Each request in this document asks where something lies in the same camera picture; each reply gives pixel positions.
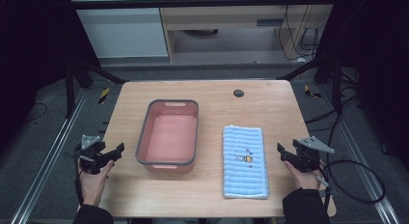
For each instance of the person's left hand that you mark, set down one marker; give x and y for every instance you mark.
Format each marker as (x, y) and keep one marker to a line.
(93, 183)

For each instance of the black curtain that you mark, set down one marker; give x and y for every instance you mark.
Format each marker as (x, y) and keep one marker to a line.
(32, 56)
(376, 72)

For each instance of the yellow black floor tape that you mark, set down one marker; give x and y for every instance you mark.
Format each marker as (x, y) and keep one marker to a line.
(311, 92)
(103, 95)

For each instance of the silver metal floor rail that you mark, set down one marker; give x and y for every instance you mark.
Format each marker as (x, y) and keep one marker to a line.
(360, 162)
(48, 159)

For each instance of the person's right hand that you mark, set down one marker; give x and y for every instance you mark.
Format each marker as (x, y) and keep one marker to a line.
(304, 179)

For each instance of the round grey table grommet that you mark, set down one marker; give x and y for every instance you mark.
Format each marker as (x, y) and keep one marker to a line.
(238, 93)

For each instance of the black horizontal bar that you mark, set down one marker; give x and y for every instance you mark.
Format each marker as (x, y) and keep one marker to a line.
(199, 3)

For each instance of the black metal stand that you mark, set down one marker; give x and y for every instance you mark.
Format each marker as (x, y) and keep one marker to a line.
(77, 76)
(328, 79)

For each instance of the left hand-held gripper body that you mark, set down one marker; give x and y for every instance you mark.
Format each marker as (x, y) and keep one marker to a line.
(91, 150)

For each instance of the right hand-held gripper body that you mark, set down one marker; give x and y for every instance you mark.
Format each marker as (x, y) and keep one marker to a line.
(308, 152)

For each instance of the pink basin with grey rim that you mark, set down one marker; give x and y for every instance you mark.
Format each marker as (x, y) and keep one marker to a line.
(169, 137)

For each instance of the light wooden desk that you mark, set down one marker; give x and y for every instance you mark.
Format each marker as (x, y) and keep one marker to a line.
(225, 19)

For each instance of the white cabinet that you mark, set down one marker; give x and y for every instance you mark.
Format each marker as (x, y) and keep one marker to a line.
(122, 34)

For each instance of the blue striped towel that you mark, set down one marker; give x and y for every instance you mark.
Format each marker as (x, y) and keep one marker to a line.
(245, 162)

